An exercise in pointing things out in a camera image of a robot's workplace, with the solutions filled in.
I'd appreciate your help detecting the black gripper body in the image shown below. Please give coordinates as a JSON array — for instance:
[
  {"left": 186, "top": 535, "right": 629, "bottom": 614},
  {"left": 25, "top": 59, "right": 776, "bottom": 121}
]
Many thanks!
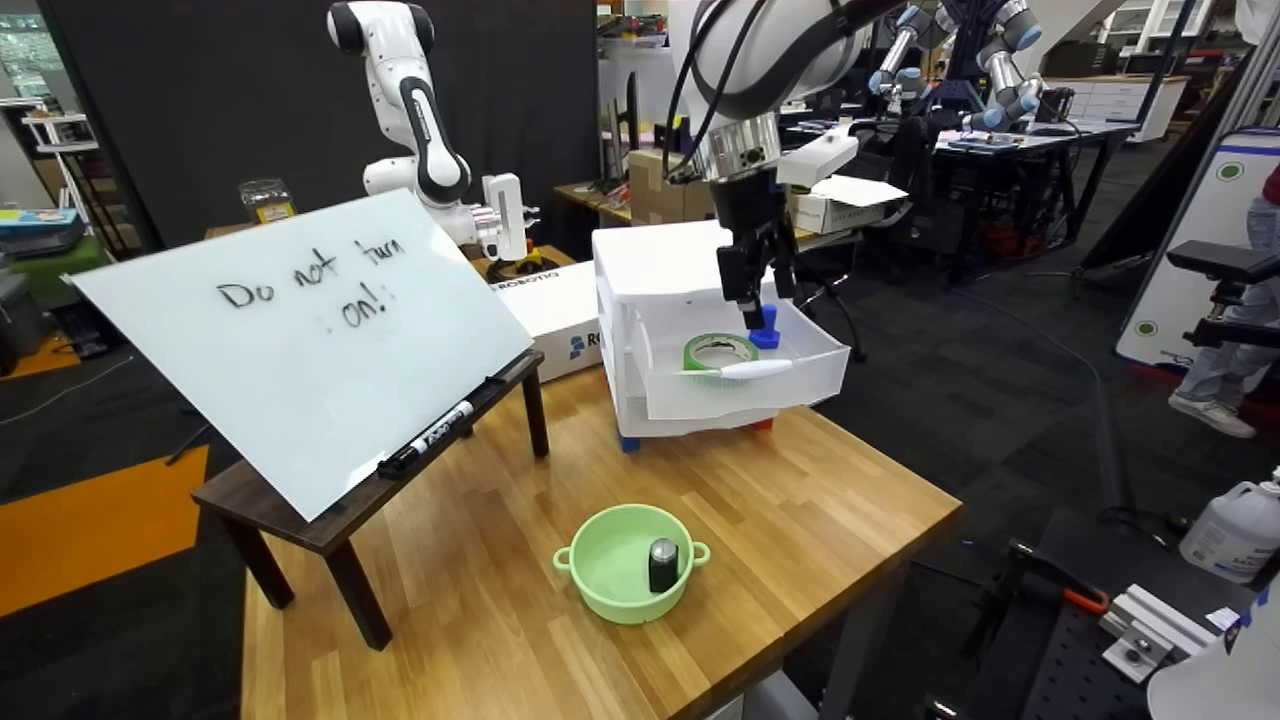
[{"left": 710, "top": 168, "right": 805, "bottom": 306}]

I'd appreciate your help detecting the white idle gripper body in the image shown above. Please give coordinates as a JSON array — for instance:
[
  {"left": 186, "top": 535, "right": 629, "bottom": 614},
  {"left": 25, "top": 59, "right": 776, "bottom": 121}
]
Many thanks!
[{"left": 474, "top": 168, "right": 533, "bottom": 264}]

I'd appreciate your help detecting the green masking tape roll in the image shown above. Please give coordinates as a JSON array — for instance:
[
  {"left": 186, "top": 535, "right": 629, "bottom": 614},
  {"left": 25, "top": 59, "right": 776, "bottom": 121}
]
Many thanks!
[{"left": 677, "top": 329, "right": 759, "bottom": 375}]

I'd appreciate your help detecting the grey blue-jointed robot arm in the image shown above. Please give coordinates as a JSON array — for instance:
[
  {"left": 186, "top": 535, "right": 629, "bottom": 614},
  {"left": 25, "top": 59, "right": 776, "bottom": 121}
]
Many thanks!
[
  {"left": 864, "top": 0, "right": 944, "bottom": 103},
  {"left": 970, "top": 0, "right": 1050, "bottom": 131}
]

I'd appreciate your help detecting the small blue bottle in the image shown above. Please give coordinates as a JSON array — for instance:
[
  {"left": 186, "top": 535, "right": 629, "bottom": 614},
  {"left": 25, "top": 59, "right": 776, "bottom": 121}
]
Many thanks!
[{"left": 742, "top": 300, "right": 787, "bottom": 355}]

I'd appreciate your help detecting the white marker pen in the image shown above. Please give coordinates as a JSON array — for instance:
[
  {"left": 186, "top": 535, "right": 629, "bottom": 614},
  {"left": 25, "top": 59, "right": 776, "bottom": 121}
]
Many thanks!
[{"left": 692, "top": 351, "right": 796, "bottom": 387}]

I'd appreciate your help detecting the wooden desk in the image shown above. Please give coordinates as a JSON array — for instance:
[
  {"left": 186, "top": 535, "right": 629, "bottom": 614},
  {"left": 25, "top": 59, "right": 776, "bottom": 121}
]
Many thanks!
[{"left": 550, "top": 177, "right": 634, "bottom": 264}]

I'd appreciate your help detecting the white plastic drawer cabinet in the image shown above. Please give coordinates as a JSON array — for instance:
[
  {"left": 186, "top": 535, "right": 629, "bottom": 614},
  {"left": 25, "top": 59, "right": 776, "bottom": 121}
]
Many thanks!
[{"left": 586, "top": 217, "right": 805, "bottom": 446}]

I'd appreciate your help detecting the white plastic open drawer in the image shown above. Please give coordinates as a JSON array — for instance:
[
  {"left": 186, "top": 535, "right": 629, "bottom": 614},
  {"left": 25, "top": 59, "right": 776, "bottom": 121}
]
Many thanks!
[{"left": 634, "top": 294, "right": 855, "bottom": 433}]

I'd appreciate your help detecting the brown cardboard box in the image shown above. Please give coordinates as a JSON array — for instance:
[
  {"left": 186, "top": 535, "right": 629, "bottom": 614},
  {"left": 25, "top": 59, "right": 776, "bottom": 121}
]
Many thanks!
[{"left": 622, "top": 146, "right": 722, "bottom": 228}]

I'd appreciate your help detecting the white flat box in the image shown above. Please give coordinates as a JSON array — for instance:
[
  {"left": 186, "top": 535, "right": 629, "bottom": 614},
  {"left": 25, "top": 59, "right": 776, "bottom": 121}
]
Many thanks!
[{"left": 796, "top": 174, "right": 911, "bottom": 250}]

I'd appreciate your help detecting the white cardboard box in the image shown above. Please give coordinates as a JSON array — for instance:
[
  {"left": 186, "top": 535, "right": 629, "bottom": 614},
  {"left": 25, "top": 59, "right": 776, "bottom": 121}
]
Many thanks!
[{"left": 490, "top": 255, "right": 607, "bottom": 387}]

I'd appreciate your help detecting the cluttered shelf unit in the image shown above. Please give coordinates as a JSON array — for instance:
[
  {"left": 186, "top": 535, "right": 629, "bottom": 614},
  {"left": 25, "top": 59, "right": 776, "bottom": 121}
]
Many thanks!
[{"left": 591, "top": 0, "right": 703, "bottom": 155}]

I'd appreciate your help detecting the black marker pen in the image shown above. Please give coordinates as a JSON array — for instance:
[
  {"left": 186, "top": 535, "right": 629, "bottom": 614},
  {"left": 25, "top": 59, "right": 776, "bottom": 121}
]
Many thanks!
[{"left": 376, "top": 397, "right": 480, "bottom": 486}]

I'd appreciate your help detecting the glass jar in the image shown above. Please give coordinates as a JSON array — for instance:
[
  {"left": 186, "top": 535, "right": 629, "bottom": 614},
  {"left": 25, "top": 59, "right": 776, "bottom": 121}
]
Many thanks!
[{"left": 236, "top": 174, "right": 301, "bottom": 228}]

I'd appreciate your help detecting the whiteboard with handwriting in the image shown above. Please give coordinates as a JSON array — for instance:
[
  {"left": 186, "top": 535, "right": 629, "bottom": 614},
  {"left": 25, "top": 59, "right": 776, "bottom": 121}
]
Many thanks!
[{"left": 65, "top": 189, "right": 541, "bottom": 528}]

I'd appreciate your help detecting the black lab table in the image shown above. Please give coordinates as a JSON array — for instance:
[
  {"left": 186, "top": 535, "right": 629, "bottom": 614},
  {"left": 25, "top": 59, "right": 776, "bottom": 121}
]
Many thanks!
[{"left": 933, "top": 118, "right": 1157, "bottom": 294}]

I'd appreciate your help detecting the black can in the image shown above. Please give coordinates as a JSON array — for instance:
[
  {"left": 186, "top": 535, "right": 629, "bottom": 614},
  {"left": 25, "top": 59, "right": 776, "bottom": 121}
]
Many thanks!
[{"left": 645, "top": 534, "right": 683, "bottom": 600}]

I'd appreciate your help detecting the light green plastic bowl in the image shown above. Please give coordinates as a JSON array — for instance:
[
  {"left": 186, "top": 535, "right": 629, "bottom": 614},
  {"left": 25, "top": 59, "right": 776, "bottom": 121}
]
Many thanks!
[{"left": 548, "top": 501, "right": 717, "bottom": 630}]

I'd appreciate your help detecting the black backdrop curtain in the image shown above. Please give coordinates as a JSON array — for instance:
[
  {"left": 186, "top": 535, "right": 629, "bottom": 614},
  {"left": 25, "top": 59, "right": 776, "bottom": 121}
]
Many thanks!
[{"left": 34, "top": 0, "right": 603, "bottom": 255}]

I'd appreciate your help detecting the white panel with green stickers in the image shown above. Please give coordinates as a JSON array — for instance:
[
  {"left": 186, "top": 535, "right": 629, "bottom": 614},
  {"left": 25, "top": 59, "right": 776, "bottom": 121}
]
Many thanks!
[{"left": 1114, "top": 124, "right": 1280, "bottom": 371}]

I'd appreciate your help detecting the dark wooden stand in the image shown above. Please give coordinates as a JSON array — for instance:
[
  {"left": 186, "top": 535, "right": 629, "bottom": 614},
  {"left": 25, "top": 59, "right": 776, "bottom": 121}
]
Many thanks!
[{"left": 192, "top": 350, "right": 550, "bottom": 657}]

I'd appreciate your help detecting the black office chair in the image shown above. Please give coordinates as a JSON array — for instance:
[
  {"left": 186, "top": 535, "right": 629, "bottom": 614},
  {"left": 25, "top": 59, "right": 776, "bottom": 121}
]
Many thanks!
[{"left": 1162, "top": 237, "right": 1280, "bottom": 355}]

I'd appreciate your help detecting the person in jeans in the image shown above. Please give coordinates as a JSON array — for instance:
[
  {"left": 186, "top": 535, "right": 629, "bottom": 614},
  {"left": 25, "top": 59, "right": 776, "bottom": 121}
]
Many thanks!
[{"left": 1166, "top": 160, "right": 1280, "bottom": 446}]

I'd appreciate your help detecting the dark grey side platform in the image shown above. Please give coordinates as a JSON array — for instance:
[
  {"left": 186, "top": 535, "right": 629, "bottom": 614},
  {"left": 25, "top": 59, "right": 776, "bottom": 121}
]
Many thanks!
[{"left": 916, "top": 511, "right": 1280, "bottom": 720}]

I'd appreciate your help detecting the black perforated breadboard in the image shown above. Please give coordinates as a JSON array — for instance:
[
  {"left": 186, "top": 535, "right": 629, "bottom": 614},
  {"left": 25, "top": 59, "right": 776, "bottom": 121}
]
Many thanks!
[{"left": 1017, "top": 614, "right": 1162, "bottom": 720}]

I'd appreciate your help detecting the aluminium profile bar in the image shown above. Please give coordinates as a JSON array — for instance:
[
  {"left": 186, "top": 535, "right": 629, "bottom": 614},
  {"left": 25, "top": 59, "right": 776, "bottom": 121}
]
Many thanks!
[{"left": 1108, "top": 579, "right": 1212, "bottom": 660}]

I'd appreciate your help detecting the grey bin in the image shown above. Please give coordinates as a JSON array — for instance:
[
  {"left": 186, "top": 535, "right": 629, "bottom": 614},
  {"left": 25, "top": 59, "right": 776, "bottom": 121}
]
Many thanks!
[{"left": 0, "top": 264, "right": 42, "bottom": 382}]

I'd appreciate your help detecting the white plastic jug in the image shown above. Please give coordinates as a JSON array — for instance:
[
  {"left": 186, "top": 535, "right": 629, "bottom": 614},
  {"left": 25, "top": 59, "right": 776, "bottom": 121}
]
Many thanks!
[{"left": 1176, "top": 465, "right": 1280, "bottom": 591}]

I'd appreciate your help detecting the white curved cover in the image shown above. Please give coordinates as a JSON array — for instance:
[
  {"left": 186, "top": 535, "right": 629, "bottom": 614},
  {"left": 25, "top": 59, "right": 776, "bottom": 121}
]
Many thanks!
[{"left": 1143, "top": 571, "right": 1280, "bottom": 720}]

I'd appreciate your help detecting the black clamp with orange handle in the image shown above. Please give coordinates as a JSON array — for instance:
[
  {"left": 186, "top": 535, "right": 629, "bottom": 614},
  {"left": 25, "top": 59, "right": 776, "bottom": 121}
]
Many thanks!
[{"left": 1003, "top": 535, "right": 1114, "bottom": 624}]

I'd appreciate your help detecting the grey metal table frame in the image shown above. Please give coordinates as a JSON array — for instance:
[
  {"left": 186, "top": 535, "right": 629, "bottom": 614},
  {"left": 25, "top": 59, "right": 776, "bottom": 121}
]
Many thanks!
[{"left": 734, "top": 666, "right": 819, "bottom": 720}]

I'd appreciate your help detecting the white metal bracket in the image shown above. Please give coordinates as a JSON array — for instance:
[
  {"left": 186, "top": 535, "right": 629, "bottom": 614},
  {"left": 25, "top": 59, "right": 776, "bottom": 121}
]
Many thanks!
[{"left": 1095, "top": 624, "right": 1185, "bottom": 687}]

